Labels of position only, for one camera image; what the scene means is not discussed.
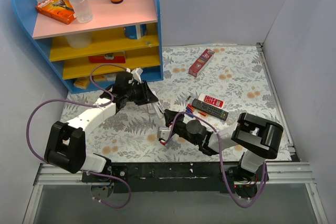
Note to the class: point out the red box on shelf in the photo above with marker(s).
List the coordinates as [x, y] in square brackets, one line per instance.
[112, 57]

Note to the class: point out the white cup on shelf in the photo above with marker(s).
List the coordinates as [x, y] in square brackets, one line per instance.
[79, 40]

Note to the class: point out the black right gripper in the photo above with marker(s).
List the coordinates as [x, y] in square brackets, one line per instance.
[170, 117]

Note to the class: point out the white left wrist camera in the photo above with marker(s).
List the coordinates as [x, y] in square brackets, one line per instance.
[136, 73]

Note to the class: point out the black remote control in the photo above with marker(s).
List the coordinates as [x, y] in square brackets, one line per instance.
[209, 109]

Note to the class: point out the orange red battery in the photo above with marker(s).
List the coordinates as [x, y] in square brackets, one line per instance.
[202, 113]

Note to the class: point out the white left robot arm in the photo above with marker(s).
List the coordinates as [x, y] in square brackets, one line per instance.
[66, 147]

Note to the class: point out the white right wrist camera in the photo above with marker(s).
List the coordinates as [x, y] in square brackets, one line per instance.
[163, 135]

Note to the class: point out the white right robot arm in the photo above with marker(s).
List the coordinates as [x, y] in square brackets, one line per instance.
[260, 137]

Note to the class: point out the red toothpaste box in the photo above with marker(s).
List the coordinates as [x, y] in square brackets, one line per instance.
[201, 62]

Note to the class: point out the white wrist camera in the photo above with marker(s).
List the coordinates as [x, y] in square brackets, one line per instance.
[163, 135]
[136, 73]

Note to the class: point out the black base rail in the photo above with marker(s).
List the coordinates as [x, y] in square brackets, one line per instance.
[167, 177]

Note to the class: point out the blue white can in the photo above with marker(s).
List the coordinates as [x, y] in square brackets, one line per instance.
[135, 32]

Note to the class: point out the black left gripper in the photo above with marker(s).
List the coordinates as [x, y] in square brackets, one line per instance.
[146, 94]

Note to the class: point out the floral table mat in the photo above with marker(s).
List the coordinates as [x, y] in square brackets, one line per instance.
[235, 75]

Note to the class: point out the orange razor box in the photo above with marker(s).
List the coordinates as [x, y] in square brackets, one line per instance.
[59, 10]

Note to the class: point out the blue shelf unit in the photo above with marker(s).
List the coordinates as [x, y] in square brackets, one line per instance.
[48, 37]

